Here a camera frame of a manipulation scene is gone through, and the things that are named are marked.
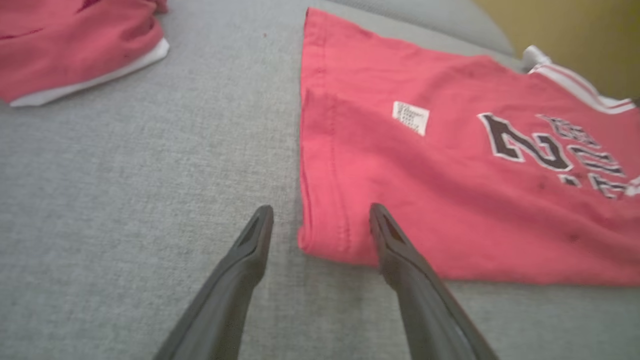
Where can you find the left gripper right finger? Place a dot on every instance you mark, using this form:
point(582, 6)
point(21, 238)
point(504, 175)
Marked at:
point(430, 305)

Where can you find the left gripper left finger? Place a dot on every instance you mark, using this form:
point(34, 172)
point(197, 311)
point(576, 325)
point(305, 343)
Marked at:
point(225, 300)

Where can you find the red basketball jersey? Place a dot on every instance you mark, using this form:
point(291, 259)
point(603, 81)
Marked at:
point(450, 190)

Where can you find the red shorts with white trim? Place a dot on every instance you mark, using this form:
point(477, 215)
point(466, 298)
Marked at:
point(75, 45)

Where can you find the grey sofa seat cushion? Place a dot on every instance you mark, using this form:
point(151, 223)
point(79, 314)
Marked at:
point(150, 190)

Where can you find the grey sofa back cushion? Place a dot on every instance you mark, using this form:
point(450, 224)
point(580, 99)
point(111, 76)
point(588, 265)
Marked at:
point(450, 15)

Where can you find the yellow cushion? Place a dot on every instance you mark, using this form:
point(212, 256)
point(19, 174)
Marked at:
point(575, 35)

